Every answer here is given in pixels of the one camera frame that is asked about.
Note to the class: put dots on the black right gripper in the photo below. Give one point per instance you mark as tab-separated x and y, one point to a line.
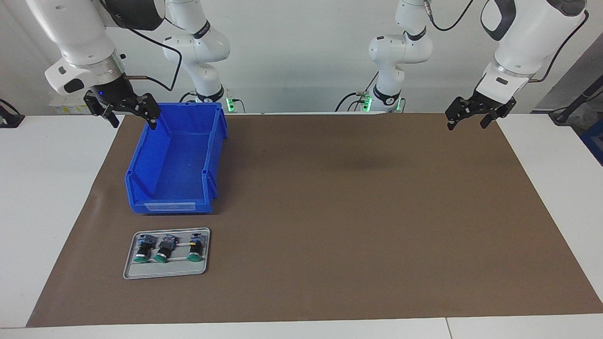
115	94

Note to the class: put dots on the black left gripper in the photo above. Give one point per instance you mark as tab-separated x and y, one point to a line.
492	104

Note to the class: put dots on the green push button switch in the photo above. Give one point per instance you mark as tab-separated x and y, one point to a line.
165	247
143	247
195	247

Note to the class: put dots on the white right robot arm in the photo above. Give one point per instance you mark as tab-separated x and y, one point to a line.
80	37

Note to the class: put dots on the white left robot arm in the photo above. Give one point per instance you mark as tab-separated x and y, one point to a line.
405	52

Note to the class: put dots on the white cardboard box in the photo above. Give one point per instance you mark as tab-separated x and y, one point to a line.
70	106

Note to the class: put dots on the blue plastic storage bin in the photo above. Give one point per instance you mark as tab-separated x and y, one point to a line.
174	165

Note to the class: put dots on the black stand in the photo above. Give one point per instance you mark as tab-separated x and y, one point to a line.
572	107

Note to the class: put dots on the black table clamp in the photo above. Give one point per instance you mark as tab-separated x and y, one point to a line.
10	118

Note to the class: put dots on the blue crate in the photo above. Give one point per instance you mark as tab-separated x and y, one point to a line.
594	143

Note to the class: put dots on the brown table mat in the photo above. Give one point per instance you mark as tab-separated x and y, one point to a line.
353	212

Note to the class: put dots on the grey metal tray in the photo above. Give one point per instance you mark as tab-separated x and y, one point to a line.
165	270

